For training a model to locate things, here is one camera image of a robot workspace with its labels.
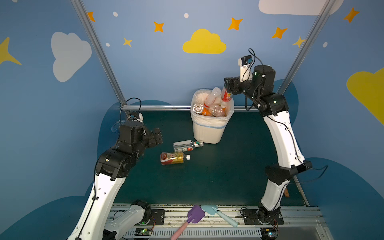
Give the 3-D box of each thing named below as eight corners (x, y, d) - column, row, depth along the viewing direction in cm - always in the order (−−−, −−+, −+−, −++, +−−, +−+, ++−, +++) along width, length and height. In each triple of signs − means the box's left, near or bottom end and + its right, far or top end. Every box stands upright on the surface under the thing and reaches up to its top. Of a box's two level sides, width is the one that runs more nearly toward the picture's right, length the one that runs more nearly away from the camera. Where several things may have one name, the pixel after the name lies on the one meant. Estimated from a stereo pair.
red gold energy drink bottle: (160, 165, 94) (159, 161, 89) (162, 156, 98) (160, 152, 93) (190, 165, 94) (190, 161, 90) (190, 156, 98) (190, 152, 94)
